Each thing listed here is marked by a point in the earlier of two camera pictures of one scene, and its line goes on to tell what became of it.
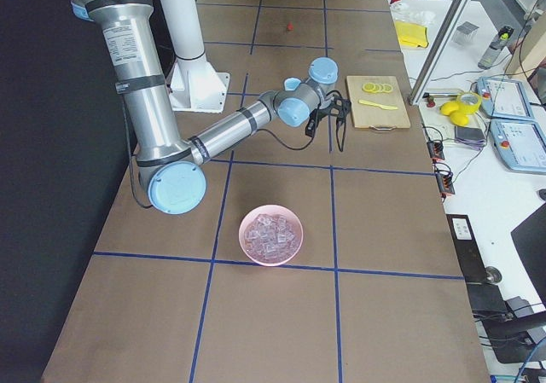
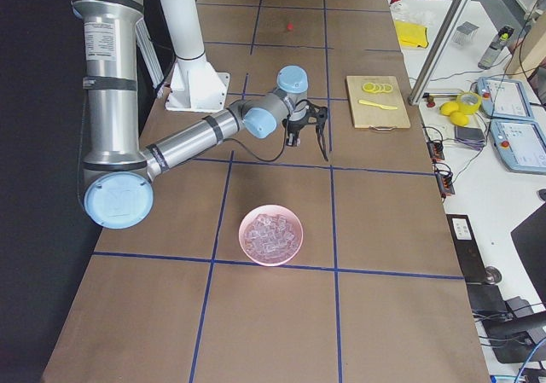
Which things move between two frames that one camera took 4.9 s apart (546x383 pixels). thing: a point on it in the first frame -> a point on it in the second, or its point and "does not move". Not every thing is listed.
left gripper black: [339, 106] -> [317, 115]
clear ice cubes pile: [270, 237] does not move
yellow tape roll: [468, 109] does not move
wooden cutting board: [375, 101] does not move
